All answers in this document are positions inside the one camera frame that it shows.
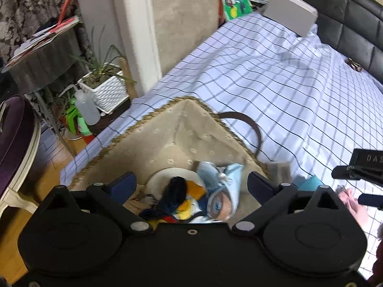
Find white toilet paper roll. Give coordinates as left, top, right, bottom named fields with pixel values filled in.
left=144, top=167, right=205, bottom=199

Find blue surgical face masks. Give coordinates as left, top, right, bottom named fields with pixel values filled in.
left=196, top=161, right=244, bottom=216

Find brown tape roll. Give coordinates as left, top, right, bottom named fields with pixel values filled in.
left=207, top=191, right=232, bottom=220

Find beige lace cloth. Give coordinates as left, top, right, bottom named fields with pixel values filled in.
left=123, top=195, right=157, bottom=216

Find pink soft toy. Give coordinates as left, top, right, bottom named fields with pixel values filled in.
left=336, top=186, right=368, bottom=227

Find blue white cleansing towel pack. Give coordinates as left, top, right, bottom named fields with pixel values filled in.
left=292, top=175, right=323, bottom=192

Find green spray bottle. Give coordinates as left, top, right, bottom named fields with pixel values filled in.
left=65, top=105, right=91, bottom=136

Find woven basket with floral liner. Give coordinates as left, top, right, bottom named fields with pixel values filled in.
left=67, top=95, right=293, bottom=225

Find blue white checkered sheet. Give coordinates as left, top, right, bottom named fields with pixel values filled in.
left=60, top=14, right=382, bottom=275

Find translucent squeeze bottle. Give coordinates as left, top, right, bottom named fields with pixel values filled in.
left=59, top=84, right=101, bottom=126

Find small dark patterned object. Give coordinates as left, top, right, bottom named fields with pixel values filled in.
left=345, top=58, right=363, bottom=73

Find potted plant in white pot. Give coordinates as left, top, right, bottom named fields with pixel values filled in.
left=72, top=44, right=136, bottom=114

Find purple cushioned chair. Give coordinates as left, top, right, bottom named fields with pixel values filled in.
left=1, top=95, right=41, bottom=213

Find black leather sofa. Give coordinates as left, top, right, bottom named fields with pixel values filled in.
left=303, top=0, right=383, bottom=82

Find round side table with papers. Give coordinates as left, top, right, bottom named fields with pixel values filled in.
left=1, top=0, right=80, bottom=155

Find white box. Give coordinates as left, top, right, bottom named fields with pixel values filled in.
left=264, top=0, right=318, bottom=37

